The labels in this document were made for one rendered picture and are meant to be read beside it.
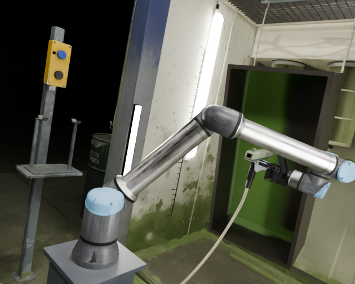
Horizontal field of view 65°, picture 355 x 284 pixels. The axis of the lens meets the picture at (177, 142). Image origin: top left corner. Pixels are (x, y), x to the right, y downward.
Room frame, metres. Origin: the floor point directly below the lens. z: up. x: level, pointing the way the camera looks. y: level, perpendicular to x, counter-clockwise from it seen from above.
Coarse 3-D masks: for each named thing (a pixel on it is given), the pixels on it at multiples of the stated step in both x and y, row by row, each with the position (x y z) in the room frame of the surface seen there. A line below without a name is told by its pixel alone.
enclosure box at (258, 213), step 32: (224, 96) 1.81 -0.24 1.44; (256, 96) 2.05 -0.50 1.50; (288, 96) 1.91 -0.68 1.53; (320, 96) 1.80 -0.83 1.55; (288, 128) 1.93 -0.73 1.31; (320, 128) 1.49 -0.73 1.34; (224, 160) 1.99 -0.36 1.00; (288, 160) 1.94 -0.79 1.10; (224, 192) 2.09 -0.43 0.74; (256, 192) 2.10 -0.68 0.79; (288, 192) 1.96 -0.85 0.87; (224, 224) 2.07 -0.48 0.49; (256, 224) 2.11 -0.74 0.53; (288, 224) 1.97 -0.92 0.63; (288, 256) 1.76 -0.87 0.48
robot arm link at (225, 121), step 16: (208, 112) 1.15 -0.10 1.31; (224, 112) 1.11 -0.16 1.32; (240, 112) 1.13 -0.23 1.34; (208, 128) 1.17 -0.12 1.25; (224, 128) 1.10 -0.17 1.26; (240, 128) 1.09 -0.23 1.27; (256, 128) 1.11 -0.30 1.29; (256, 144) 1.13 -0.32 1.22; (272, 144) 1.11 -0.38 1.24; (288, 144) 1.11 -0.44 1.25; (304, 144) 1.14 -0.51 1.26; (304, 160) 1.12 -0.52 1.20; (320, 160) 1.12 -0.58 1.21; (336, 160) 1.13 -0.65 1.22; (336, 176) 1.13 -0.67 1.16; (352, 176) 1.12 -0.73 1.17
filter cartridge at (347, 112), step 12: (348, 72) 2.45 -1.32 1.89; (348, 84) 2.45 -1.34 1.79; (348, 96) 2.44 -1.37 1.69; (336, 108) 2.48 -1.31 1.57; (348, 108) 2.44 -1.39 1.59; (336, 120) 2.49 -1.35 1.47; (348, 120) 2.45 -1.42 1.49; (336, 132) 2.46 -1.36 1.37; (348, 132) 2.45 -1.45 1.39; (336, 144) 2.44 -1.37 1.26; (348, 144) 2.46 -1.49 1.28
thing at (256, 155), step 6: (252, 150) 1.38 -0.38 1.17; (258, 150) 1.46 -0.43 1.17; (264, 150) 1.51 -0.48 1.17; (246, 156) 1.37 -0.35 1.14; (252, 156) 1.35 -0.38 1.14; (258, 156) 1.40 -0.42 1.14; (264, 156) 1.48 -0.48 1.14; (270, 156) 1.58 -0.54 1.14; (252, 162) 1.46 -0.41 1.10; (252, 168) 1.45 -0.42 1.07; (252, 174) 1.45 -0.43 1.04; (246, 186) 1.46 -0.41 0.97
